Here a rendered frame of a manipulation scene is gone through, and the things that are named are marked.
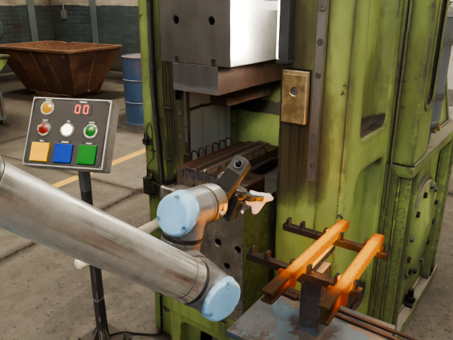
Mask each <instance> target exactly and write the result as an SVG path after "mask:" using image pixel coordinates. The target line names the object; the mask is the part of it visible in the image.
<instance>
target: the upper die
mask: <svg viewBox="0 0 453 340"><path fill-rule="evenodd" d="M172 64H173V90H182V91H187V92H196V93H201V94H210V95H215V96H220V95H223V94H227V93H230V92H235V91H238V90H243V89H246V88H251V87H254V86H259V85H262V84H267V83H270V82H275V81H277V80H281V71H282V64H281V63H276V60H275V59H273V60H269V61H263V62H259V63H252V64H248V65H241V66H237V67H217V66H215V65H213V66H210V65H197V64H190V63H179V62H172Z"/></svg>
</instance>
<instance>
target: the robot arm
mask: <svg viewBox="0 0 453 340"><path fill-rule="evenodd" d="M250 168H251V164H250V162H249V161H248V160H247V159H244V158H243V157H241V156H239V155H235V156H234V157H233V159H232V160H231V162H230V163H229V165H228V166H227V168H226V169H225V170H224V172H222V173H219V174H218V176H217V178H216V183H215V184H213V183H206V184H203V185H200V186H196V187H194V188H189V189H186V190H177V191H175V192H173V193H171V194H169V195H167V196H165V197H164V198H163V199H162V200H161V201H160V203H159V205H158V208H157V213H156V217H157V221H158V224H159V226H160V228H161V229H162V235H161V239H160V240H159V239H157V238H155V237H153V236H151V235H149V234H147V233H145V232H143V231H141V230H139V229H137V228H135V227H133V226H132V225H130V224H128V223H126V222H124V221H122V220H120V219H118V218H116V217H114V216H112V215H110V214H108V213H106V212H104V211H102V210H100V209H98V208H96V207H94V206H92V205H90V204H88V203H86V202H84V201H82V200H80V199H78V198H76V197H75V196H72V195H71V194H68V193H67V192H64V191H63V190H60V189H59V188H56V187H55V186H52V185H51V184H49V183H47V182H45V181H43V180H41V179H39V178H37V177H35V176H33V175H31V174H29V173H26V172H25V171H23V170H21V169H19V168H17V167H15V166H13V165H11V164H9V163H7V162H5V161H3V160H2V159H1V156H0V228H1V229H4V230H6V231H8V232H11V233H13V234H16V235H18V236H20V237H23V238H26V239H29V240H30V241H33V242H35V243H38V244H40V245H42V246H45V247H48V248H50V249H52V250H55V251H58V252H60V253H62V254H65V255H67V256H70V257H72V258H75V259H77V260H80V261H82V262H85V263H87V264H90V265H92V266H95V267H97V268H100V269H102V270H104V271H106V272H109V273H112V274H114V275H117V276H119V277H122V278H124V279H127V280H128V281H131V282H134V283H137V284H138V285H141V286H144V287H147V288H148V289H151V290H153V291H156V292H159V293H161V294H163V295H166V296H169V297H170V298H173V299H175V300H177V301H178V302H180V303H182V304H185V305H187V306H190V307H192V308H195V309H196V310H198V311H199V312H201V313H202V316H203V317H204V318H207V319H208V320H210V321H212V322H216V321H220V320H223V319H224V318H226V317H227V316H228V315H230V314H231V313H232V311H233V310H234V309H235V308H236V305H237V304H238V302H239V298H240V295H241V290H240V286H239V284H238V283H237V282H236V281H235V280H234V278H233V277H232V276H229V275H228V274H226V273H225V272H224V271H223V270H221V269H220V268H219V267H217V266H216V265H215V264H214V263H213V262H211V261H210V260H209V259H207V258H206V257H205V256H204V255H203V254H201V253H200V248H201V244H202V238H203V234H204V227H205V225H207V224H209V223H213V222H215V221H216V220H218V219H220V218H223V219H226V220H227V221H232V220H233V219H236V218H238V217H239V214H240V212H241V209H242V207H243V204H242V201H243V200H245V204H246V205H249V206H251V212H252V213H253V214H257V213H259V211H260V210H261V208H262V207H263V205H264V204H265V203H266V202H269V201H272V200H273V199H274V198H273V197H272V196H271V195H270V194H269V193H263V192H256V191H253V190H250V192H247V190H246V189H245V188H244V187H243V186H240V183H241V181H242V180H243V178H244V177H245V175H246V174H247V172H248V171H249V170H250ZM236 213H237V215H236ZM234 215H236V217H233V216H234Z"/></svg>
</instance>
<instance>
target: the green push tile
mask: <svg viewBox="0 0 453 340"><path fill-rule="evenodd" d="M97 148H98V147H97V146H90V145H79V148H78V156H77V161H76V163H77V164H79V165H95V162H96V153H97Z"/></svg>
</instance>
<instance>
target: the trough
mask: <svg viewBox="0 0 453 340"><path fill-rule="evenodd" d="M263 144H265V143H261V142H256V143H255V144H252V145H250V146H247V147H245V148H242V149H241V150H238V151H236V152H233V153H231V154H228V155H226V156H225V157H222V158H220V159H217V160H215V161H212V162H211V163H208V164H206V165H203V166H201V167H198V171H199V172H202V173H206V172H205V171H204V169H208V168H210V167H213V166H215V165H217V164H219V163H222V162H224V161H226V160H229V159H231V158H233V157H234V156H235V155H240V154H242V153H244V152H247V151H248V150H251V149H253V148H256V147H258V146H260V145H263Z"/></svg>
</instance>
